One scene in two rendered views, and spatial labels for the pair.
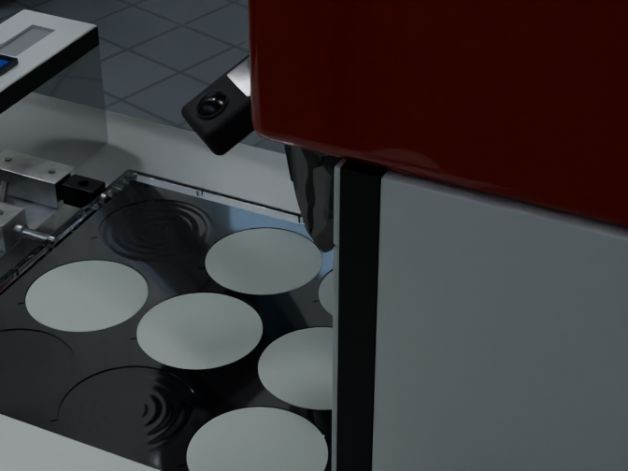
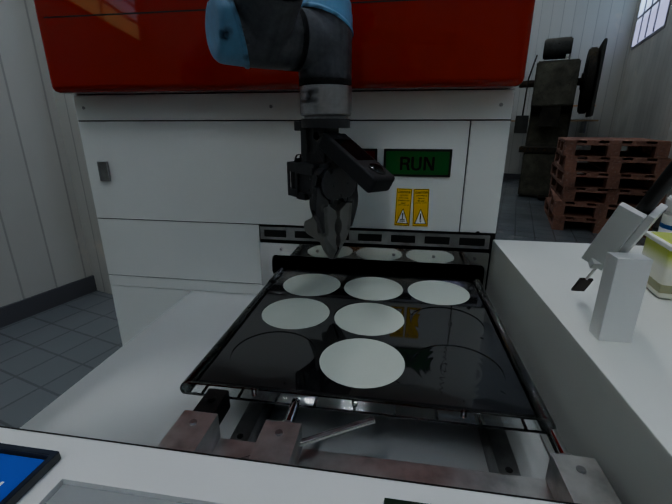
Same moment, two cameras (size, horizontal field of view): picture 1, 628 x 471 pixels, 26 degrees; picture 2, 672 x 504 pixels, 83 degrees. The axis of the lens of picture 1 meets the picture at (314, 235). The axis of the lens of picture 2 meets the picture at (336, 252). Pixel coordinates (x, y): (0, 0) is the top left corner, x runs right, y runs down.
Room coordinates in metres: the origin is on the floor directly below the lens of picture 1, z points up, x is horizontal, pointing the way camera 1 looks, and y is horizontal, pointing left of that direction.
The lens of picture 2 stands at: (1.05, 0.55, 1.16)
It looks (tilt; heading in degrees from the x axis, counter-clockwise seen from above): 18 degrees down; 253
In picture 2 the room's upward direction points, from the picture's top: straight up
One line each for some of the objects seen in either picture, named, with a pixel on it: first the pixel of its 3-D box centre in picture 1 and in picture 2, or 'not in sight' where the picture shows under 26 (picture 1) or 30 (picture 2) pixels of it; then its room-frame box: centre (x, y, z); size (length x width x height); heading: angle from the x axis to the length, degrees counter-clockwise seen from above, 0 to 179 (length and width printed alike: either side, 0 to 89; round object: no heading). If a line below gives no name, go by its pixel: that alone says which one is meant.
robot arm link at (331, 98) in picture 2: not in sight; (324, 103); (0.90, -0.02, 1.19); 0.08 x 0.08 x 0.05
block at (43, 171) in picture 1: (31, 178); (180, 456); (1.11, 0.27, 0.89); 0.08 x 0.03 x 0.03; 64
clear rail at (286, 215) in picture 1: (299, 221); (248, 311); (1.03, 0.01, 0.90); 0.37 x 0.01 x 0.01; 64
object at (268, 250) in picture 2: not in sight; (368, 269); (0.79, -0.11, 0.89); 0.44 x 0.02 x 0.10; 154
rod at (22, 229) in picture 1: (35, 235); (290, 416); (1.01, 0.25, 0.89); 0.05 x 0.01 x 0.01; 64
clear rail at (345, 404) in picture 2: (15, 276); (354, 405); (0.94, 0.25, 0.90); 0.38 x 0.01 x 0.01; 154
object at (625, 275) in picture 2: not in sight; (615, 267); (0.69, 0.30, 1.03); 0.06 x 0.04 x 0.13; 64
